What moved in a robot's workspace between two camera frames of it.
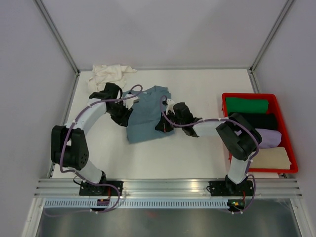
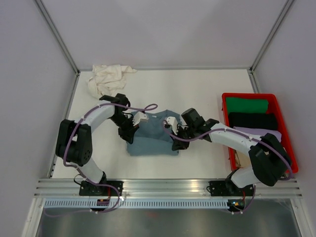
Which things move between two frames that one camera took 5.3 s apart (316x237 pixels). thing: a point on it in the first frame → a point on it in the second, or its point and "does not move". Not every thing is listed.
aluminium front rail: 170,187 does not move
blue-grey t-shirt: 146,112 → 151,138
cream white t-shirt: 107,73 does not move
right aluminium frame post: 271,35 does not move
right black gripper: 163,126 → 178,145
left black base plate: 88,189 does not move
